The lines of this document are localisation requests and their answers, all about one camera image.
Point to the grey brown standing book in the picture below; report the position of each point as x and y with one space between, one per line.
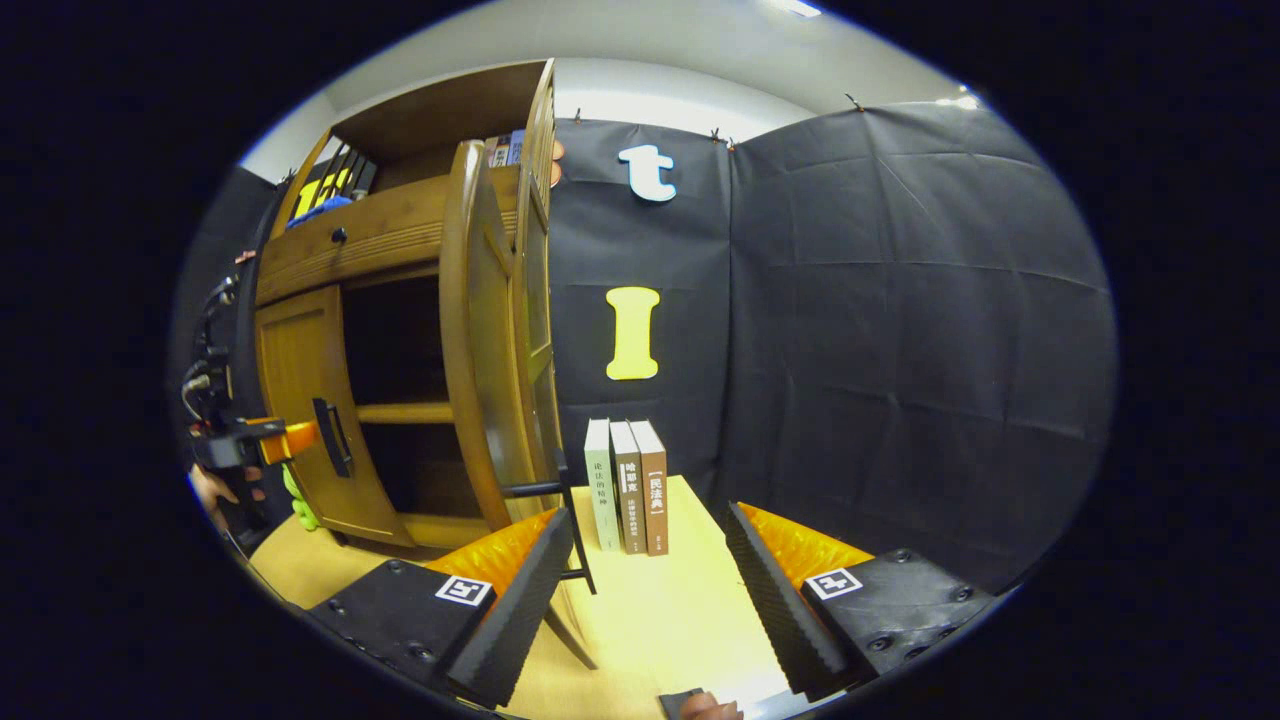
628 490

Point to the wooden shoe cabinet door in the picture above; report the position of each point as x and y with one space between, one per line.
490 380
300 420

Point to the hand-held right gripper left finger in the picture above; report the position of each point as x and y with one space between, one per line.
515 615

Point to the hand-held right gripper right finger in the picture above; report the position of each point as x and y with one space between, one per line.
775 612

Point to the wooden inner cabinet shelf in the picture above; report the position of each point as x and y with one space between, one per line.
405 413

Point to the black backdrop cloth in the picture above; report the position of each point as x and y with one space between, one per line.
900 350

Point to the small ceiling light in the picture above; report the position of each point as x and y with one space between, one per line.
958 100

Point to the wooden double-door shoe cabinet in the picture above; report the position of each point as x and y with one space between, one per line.
400 220

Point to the wooden cabinet drawer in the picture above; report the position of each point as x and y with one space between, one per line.
390 230

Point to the large ceiling light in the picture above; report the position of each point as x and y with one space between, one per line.
795 7

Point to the green frog toy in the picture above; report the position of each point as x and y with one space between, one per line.
300 500

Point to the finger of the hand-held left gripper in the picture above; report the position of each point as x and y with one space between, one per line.
290 438

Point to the pink spine shelf book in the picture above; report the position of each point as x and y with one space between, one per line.
492 153

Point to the blue cloth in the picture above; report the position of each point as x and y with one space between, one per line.
315 212

